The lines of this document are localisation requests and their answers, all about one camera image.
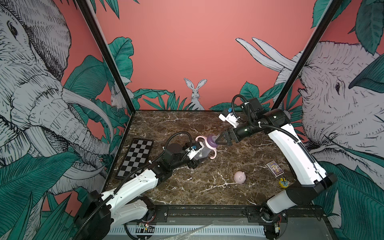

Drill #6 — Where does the pink bottle handle ring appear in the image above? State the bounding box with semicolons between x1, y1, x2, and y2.
195;135;218;160

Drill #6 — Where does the clear plastic baby bottle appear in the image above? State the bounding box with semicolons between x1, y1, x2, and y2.
194;142;212;160

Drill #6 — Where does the purple bottle collar with straw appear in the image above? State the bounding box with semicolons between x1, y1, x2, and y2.
207;135;219;148

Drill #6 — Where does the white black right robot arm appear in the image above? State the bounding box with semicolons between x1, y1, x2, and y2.
219;109;338;220

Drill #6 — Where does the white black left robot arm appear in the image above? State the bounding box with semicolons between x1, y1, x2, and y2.
73;135;224;240

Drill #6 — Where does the pink bottle cap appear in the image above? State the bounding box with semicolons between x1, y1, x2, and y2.
234;171;247;184

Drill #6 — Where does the playing card box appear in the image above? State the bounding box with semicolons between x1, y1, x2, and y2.
266;161;284;178

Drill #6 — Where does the black white checkerboard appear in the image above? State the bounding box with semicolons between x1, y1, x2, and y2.
115;138;154;180

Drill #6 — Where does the small yellow toy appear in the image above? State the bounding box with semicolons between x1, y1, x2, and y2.
279;178;290;189

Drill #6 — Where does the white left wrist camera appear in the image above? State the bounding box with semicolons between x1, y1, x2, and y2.
186;142;203;160

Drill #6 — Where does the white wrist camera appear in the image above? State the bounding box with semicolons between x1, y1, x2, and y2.
219;108;240;128
186;142;203;160

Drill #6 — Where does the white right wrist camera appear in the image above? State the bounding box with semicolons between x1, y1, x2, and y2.
219;108;240;128

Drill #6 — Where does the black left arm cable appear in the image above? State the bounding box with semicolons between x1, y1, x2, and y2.
163;131;193;154

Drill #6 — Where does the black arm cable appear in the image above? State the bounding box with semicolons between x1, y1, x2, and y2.
163;131;193;154
231;94;259;127

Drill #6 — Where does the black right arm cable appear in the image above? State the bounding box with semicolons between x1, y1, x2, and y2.
231;94;259;127

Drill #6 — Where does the white ribbed cable duct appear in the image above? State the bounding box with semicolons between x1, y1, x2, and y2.
109;225;266;238

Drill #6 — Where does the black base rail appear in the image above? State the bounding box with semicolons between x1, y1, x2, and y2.
151;205;326;225

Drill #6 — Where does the black enclosure frame post right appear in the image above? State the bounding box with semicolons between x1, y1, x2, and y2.
272;0;343;110

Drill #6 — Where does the black enclosure frame post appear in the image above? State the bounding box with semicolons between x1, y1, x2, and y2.
75;0;136;115
272;0;343;110

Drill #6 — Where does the black enclosure frame post left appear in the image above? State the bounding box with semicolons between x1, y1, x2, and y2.
75;0;136;115

